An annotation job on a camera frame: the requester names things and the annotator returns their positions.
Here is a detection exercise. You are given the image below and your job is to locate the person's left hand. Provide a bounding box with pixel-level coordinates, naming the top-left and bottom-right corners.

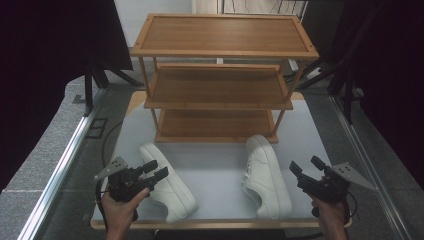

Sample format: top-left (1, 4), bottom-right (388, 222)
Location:
top-left (101, 187), bottom-right (151, 233)

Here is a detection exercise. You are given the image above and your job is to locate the person's right hand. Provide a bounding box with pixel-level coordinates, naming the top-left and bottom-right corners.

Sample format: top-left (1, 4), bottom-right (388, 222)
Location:
top-left (309, 195), bottom-right (350, 231)

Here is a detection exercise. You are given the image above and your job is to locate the wooden three-tier shoe rack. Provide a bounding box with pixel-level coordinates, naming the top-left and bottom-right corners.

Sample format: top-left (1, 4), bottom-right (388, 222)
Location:
top-left (129, 13), bottom-right (320, 145)

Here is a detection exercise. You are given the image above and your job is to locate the dark curtain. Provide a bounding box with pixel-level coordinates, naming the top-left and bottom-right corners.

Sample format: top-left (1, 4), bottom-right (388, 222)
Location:
top-left (333, 0), bottom-right (424, 192)
top-left (0, 0), bottom-right (134, 194)

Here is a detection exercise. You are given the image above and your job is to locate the left hand-held gripper black cable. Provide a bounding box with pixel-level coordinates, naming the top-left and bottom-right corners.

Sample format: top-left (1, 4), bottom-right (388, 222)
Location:
top-left (94, 181), bottom-right (110, 232)

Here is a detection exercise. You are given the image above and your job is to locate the right hand-held gripper black cable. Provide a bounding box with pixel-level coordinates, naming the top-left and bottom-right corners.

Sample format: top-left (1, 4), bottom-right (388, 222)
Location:
top-left (343, 191), bottom-right (360, 222)

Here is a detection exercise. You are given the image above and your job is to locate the aluminium rail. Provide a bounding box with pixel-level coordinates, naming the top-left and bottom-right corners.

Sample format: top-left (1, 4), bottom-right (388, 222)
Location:
top-left (328, 94), bottom-right (414, 240)
top-left (16, 88), bottom-right (108, 240)

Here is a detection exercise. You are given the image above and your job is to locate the hand-held gripper black cable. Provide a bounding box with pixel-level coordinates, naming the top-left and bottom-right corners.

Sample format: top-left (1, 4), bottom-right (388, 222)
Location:
top-left (94, 181), bottom-right (110, 232)
top-left (343, 191), bottom-right (360, 222)

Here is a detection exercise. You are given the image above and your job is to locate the white sneaker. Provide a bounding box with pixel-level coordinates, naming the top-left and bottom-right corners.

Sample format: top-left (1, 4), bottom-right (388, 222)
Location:
top-left (242, 134), bottom-right (294, 220)
top-left (138, 142), bottom-right (200, 224)

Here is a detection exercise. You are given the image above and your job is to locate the black metal stand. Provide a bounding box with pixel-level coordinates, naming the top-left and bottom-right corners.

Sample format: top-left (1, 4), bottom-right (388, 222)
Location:
top-left (83, 56), bottom-right (145, 118)
top-left (296, 0), bottom-right (369, 125)

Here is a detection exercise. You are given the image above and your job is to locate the black cable on floor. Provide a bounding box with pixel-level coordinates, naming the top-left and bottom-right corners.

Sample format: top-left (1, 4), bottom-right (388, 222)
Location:
top-left (101, 120), bottom-right (124, 168)

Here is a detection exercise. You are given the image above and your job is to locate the black floor socket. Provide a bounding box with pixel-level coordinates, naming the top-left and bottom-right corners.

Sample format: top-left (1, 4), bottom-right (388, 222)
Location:
top-left (85, 117), bottom-right (109, 140)

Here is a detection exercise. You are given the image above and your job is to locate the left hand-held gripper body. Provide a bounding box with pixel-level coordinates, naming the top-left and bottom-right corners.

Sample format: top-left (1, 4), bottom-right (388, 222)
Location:
top-left (94, 156), bottom-right (156, 203)

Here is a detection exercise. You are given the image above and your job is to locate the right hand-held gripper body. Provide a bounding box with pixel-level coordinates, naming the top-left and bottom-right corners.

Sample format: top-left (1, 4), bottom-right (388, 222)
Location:
top-left (298, 162), bottom-right (378, 204)

